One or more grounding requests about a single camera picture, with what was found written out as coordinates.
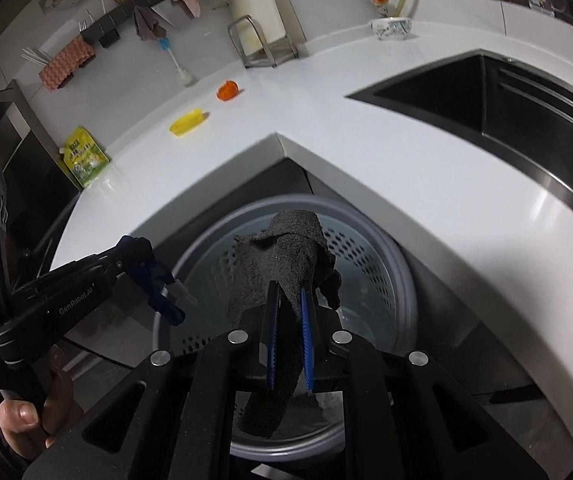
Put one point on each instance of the orange wavy sponge cloth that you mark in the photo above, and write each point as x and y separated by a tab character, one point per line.
66	62

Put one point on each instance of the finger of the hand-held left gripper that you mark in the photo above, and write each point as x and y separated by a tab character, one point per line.
121	252
146	275

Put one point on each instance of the brown hanging cloth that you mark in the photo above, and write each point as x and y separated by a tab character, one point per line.
146	22

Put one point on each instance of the wall socket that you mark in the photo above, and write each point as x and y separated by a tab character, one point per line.
52	0

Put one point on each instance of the metal fork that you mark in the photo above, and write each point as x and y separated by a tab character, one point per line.
85	25

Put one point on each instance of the white patterned bowl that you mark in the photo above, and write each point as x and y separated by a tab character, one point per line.
391	28

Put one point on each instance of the orange plastic piece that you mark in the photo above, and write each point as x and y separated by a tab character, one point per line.
229	91

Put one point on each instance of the dark grey cloth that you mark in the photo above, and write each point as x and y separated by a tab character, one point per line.
286	255

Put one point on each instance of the black kitchen sink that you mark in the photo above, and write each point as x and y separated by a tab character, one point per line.
491	110

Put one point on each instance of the green yellow seasoning pouch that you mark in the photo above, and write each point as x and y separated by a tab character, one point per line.
84	157

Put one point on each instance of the white cylindrical column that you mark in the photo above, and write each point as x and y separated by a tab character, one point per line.
266	0

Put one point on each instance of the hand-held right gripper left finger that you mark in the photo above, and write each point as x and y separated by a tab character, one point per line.
272	340

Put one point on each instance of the black kitchen appliance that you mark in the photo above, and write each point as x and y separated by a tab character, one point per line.
16	160

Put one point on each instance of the white straws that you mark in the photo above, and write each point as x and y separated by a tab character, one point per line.
34	57

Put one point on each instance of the blue white bottle brush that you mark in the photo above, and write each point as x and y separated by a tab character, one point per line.
176	65

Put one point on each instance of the black hanging holder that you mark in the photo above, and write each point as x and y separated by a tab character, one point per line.
108	37

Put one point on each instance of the person's left hand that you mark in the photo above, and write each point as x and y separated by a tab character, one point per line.
19	415

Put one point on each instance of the yellow plastic piece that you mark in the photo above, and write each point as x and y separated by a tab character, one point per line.
189	122

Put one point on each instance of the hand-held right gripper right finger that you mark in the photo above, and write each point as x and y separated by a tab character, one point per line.
308	345

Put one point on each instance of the grey perforated waste bin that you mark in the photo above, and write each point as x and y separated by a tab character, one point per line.
371	260

